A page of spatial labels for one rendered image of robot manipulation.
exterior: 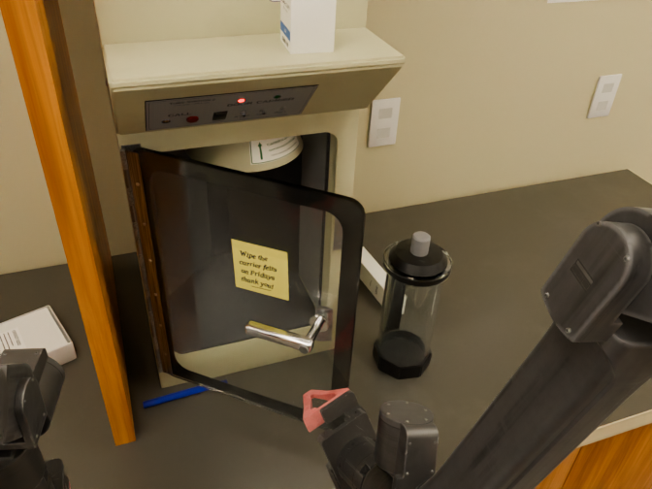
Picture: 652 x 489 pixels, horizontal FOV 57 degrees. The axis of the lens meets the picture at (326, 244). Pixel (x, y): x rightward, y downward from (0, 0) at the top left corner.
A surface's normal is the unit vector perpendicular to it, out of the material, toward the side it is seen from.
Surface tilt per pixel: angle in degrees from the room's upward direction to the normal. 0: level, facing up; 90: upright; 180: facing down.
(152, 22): 90
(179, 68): 0
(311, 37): 90
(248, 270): 90
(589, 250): 80
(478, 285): 0
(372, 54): 0
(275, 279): 90
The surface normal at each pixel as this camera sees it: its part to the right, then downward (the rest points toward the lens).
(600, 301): -0.95, -0.04
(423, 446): 0.31, 0.11
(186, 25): 0.35, 0.56
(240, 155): 0.03, 0.22
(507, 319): 0.04, -0.81
